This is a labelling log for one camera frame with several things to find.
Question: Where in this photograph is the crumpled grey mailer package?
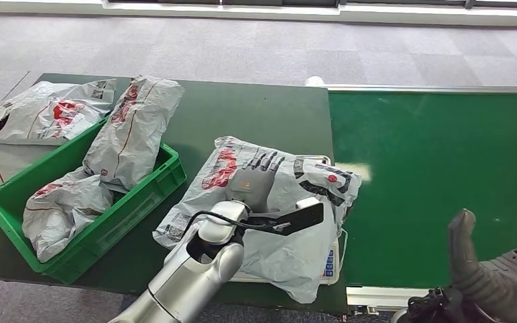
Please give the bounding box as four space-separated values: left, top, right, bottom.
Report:
22 167 114 264

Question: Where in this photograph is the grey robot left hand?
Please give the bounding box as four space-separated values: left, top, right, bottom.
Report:
227 151 286 213

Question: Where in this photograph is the green plastic basket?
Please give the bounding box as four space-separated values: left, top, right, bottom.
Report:
0 116 187 285

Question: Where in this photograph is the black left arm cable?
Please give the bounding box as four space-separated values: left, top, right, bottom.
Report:
182 211 271 235

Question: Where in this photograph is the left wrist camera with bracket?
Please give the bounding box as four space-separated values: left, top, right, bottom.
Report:
244 197 325 237

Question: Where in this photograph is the dark green table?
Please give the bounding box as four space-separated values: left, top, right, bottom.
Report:
0 73 349 314

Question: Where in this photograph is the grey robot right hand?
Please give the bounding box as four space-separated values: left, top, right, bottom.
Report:
448 208 517 323

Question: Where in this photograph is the grey mailer package black print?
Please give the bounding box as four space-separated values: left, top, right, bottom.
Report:
0 79 118 145

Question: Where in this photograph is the flat pale grey mailer package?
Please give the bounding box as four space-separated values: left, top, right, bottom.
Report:
0 138 63 226

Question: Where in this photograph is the grey mailer package red print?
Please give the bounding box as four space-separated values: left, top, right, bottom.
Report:
152 135 362 305

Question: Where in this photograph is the bright green conveyor belt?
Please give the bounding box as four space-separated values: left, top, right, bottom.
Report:
328 91 517 289

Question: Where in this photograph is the white electronic weighing scale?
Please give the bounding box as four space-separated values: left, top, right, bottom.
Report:
229 153 349 286

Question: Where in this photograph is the long grey mailer package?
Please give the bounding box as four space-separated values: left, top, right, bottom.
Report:
82 74 186 193

